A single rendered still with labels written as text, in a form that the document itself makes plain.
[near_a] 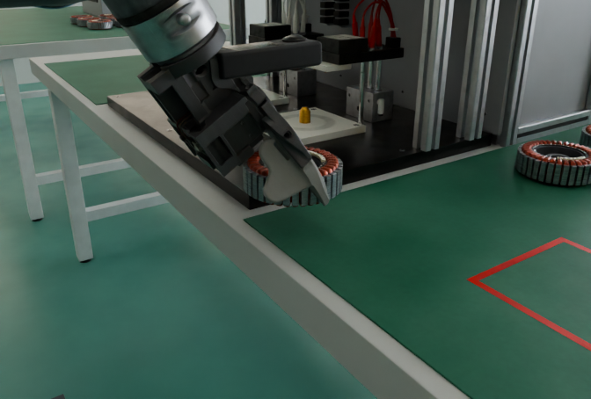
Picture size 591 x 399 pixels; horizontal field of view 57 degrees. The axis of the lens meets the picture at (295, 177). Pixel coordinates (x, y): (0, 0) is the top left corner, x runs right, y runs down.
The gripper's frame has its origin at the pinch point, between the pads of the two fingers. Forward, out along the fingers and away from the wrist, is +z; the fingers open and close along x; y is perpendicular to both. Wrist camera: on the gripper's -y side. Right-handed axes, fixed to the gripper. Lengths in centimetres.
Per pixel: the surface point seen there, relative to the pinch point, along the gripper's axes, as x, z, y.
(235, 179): -12.6, 3.2, 3.4
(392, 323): 20.0, 3.4, 5.9
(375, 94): -23.2, 16.5, -28.2
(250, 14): -497, 175, -212
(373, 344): 20.9, 2.1, 8.5
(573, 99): -6, 36, -56
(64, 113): -140, 23, 13
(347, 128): -19.7, 15.2, -18.4
